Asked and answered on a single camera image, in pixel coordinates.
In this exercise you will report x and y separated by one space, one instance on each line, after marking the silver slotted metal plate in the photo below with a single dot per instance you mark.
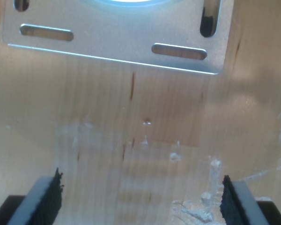
121 35

